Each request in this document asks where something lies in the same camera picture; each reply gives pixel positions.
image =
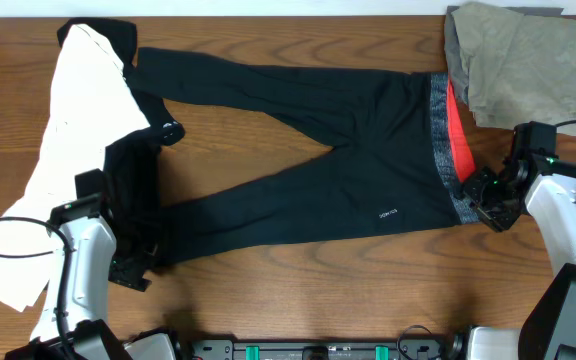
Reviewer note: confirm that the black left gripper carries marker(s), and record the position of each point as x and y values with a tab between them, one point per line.
131	270

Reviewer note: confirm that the olive khaki garment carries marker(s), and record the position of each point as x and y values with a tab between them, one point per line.
513	65

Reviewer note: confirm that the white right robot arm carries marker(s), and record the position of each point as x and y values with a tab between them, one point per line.
534	182

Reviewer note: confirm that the white garment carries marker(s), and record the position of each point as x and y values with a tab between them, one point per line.
88	111

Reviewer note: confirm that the black shirt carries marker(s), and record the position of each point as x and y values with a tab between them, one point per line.
131	165

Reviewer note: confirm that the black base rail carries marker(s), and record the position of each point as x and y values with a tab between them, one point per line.
415	343

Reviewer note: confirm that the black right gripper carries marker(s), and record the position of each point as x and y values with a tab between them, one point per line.
498	221

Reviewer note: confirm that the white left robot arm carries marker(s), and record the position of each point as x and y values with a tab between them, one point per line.
101	245

